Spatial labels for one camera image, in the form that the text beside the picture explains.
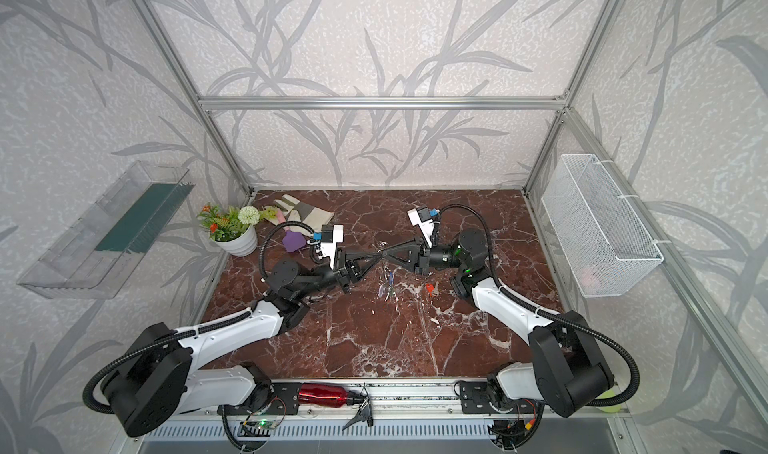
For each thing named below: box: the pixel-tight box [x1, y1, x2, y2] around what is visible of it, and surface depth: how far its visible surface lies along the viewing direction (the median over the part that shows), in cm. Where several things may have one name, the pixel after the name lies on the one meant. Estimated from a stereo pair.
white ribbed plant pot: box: [210, 225, 258, 257], surface depth 97 cm
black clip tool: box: [342, 382, 374, 431], surface depth 72 cm
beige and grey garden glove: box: [264, 194, 335, 233], surface depth 116 cm
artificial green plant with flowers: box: [197, 204, 278, 242], surface depth 95 cm
